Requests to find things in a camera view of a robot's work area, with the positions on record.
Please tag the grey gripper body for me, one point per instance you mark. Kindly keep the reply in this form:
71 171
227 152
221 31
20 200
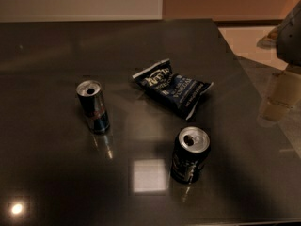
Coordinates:
290 42

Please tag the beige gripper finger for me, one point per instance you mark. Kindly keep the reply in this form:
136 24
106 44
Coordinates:
273 111
287 89

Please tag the blue chip bag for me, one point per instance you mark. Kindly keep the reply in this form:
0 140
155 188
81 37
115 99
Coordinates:
177 92

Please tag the black pepsi can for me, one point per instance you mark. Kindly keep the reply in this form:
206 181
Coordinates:
191 149

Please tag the slim red bull can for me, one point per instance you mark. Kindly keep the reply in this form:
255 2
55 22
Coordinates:
90 95

